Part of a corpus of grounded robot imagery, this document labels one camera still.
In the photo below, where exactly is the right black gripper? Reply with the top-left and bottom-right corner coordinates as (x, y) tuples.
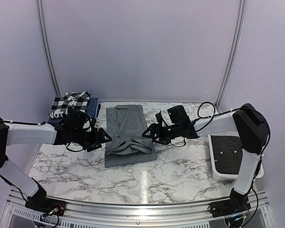
(142, 123), (181, 145)

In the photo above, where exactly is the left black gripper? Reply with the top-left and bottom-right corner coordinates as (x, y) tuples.
(71, 127), (112, 152)

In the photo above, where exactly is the grey long sleeve shirt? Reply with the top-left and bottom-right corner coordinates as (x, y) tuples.
(104, 104), (157, 168)

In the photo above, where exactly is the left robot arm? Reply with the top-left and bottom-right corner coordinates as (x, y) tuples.
(0, 113), (112, 211)

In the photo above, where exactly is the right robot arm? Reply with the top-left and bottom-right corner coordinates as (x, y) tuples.
(142, 103), (271, 213)

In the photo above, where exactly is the blue folded shirt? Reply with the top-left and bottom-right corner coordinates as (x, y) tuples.
(47, 97), (101, 124)

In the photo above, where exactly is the black white plaid shirt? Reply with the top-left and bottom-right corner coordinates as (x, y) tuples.
(48, 91), (90, 119)

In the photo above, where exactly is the white plastic laundry basket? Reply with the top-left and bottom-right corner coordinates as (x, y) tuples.
(208, 133), (261, 184)

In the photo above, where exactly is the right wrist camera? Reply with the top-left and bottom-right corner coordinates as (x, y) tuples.
(160, 105), (191, 128)

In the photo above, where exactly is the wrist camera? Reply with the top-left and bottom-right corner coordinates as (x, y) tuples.
(63, 109), (90, 131)
(160, 105), (191, 128)

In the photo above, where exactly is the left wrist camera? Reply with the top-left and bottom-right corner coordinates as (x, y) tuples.
(63, 109), (90, 131)

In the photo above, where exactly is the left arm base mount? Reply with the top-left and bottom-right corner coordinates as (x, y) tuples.
(25, 195), (66, 216)

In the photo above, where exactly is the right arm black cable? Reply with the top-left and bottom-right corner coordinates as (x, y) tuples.
(171, 101), (270, 214)

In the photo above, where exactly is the aluminium front frame rail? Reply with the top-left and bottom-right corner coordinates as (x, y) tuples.
(0, 189), (276, 228)

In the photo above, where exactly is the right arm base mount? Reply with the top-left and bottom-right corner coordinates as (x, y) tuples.
(208, 198), (251, 218)

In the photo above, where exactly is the right aluminium corner post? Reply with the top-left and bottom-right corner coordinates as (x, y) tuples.
(215, 0), (247, 108)

